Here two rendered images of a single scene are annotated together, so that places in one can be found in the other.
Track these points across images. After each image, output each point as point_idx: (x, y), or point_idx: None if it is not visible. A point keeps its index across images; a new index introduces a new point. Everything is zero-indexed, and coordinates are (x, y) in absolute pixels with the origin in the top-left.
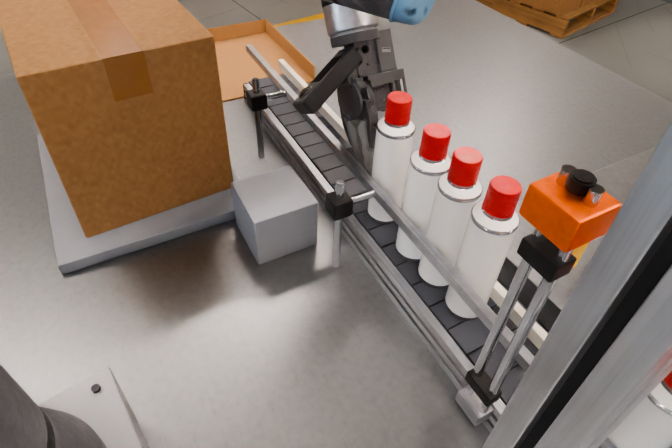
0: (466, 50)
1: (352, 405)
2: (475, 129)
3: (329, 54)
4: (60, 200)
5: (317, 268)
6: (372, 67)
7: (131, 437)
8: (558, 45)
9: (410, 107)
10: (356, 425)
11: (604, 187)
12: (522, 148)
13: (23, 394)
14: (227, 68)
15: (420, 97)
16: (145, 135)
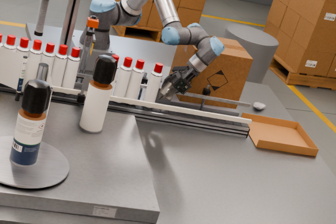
0: (286, 206)
1: None
2: (198, 163)
3: (286, 162)
4: None
5: None
6: (184, 74)
7: (99, 51)
8: None
9: (156, 66)
10: (87, 88)
11: (133, 145)
12: (177, 165)
13: (103, 22)
14: (272, 132)
15: (232, 164)
16: (181, 62)
